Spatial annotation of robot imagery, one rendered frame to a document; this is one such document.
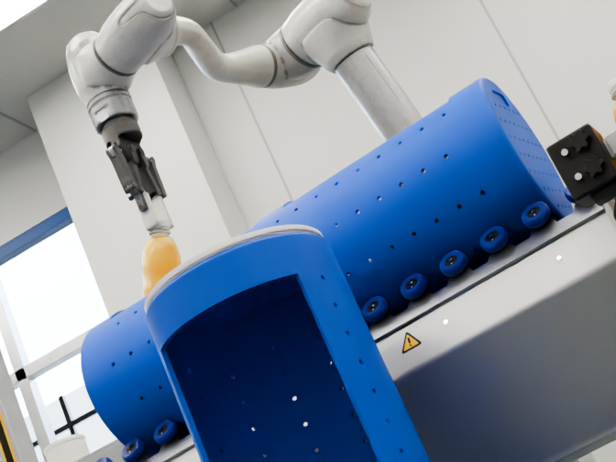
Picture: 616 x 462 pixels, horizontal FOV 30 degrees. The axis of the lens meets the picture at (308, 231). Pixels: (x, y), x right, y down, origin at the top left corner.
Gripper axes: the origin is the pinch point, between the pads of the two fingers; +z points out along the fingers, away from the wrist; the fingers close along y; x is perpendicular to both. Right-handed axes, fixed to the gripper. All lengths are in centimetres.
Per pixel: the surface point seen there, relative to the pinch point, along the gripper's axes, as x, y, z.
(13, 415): -74, -34, 6
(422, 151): 55, 12, 24
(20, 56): -141, -201, -205
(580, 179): 76, 23, 44
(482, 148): 64, 13, 29
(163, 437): -9.4, 10.3, 41.9
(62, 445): -151, -151, -22
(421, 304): 43, 10, 44
